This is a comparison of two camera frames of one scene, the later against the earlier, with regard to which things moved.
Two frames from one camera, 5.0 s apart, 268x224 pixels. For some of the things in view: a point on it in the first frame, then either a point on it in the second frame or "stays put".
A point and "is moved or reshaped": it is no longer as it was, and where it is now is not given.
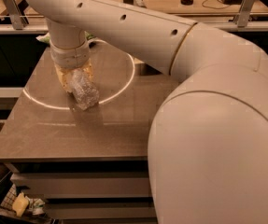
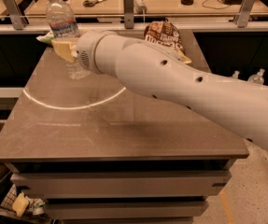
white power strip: (138, 1) stays put
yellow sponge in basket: (20, 204) stays put
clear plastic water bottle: (85, 93) is moved or reshaped
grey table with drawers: (88, 166) stays put
